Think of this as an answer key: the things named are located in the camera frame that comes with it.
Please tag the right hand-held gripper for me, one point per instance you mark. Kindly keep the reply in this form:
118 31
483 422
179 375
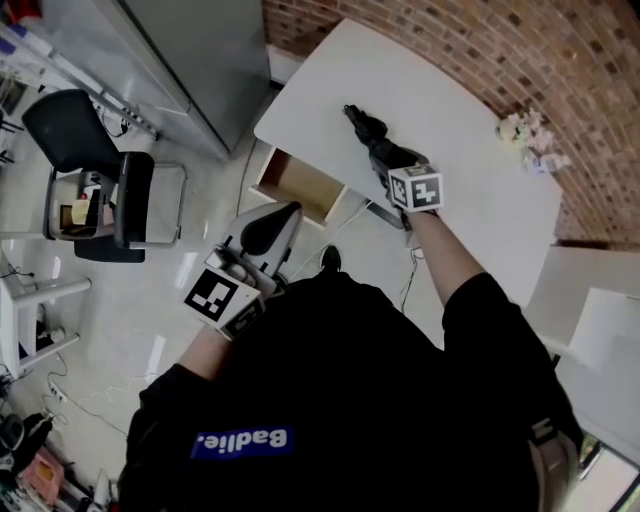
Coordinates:
417 190

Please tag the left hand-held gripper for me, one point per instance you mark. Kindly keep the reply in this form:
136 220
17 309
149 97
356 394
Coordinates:
265 232

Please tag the wooden drawer with white front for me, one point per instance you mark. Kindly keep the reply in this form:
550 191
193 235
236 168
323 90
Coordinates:
300 185

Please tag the person's left forearm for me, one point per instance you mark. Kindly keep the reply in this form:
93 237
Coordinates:
207 352

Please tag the person's right forearm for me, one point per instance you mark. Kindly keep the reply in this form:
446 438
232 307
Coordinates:
440 260

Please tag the white desk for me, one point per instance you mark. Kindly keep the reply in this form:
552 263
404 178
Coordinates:
325 75

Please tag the person's left hand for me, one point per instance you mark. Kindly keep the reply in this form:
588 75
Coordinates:
235 267

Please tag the person's black shoe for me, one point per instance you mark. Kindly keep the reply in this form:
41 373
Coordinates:
331 259

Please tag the white flower bouquet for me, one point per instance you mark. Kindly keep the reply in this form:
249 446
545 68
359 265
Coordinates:
520 131

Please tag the clear plastic bottle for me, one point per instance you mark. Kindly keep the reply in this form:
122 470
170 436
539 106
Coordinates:
547 164

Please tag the person's black shirt torso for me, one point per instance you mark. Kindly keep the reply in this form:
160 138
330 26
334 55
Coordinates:
350 390

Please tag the grey metal cabinet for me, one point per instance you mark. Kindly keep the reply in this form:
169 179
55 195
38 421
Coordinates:
200 65

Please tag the grey open box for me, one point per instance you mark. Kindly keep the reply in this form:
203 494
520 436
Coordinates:
75 190

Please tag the black office chair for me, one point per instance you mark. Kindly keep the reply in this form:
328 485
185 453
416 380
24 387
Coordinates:
70 130

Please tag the white low shelf unit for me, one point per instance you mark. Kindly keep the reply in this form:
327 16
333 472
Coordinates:
45 290

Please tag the white shelving rack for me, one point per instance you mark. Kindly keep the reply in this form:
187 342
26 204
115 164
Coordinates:
75 80

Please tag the white power strip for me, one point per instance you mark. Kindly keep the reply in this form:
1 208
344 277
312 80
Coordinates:
58 392

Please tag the pink box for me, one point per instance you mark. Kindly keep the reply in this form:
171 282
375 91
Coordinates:
46 471

